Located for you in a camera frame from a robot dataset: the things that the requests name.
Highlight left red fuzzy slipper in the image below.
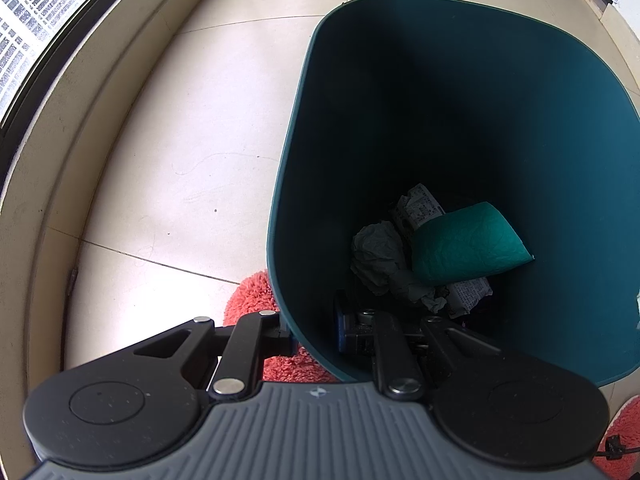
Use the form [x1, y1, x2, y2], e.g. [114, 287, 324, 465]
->
[222, 270, 342, 385]

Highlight red fuzzy slipper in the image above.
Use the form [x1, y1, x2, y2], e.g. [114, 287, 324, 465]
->
[222, 270, 342, 385]
[593, 396, 640, 480]

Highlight right red fuzzy slipper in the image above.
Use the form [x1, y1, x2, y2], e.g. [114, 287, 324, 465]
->
[593, 396, 640, 480]

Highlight green sponge cloth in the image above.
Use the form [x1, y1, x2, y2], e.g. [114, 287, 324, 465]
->
[411, 202, 534, 278]

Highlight purple white carton box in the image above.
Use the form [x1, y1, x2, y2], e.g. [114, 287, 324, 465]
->
[397, 183, 492, 318]

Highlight dark teal trash bin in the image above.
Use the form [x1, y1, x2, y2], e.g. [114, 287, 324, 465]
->
[268, 0, 639, 386]

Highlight black power cable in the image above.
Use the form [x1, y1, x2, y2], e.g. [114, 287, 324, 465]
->
[594, 433, 640, 460]

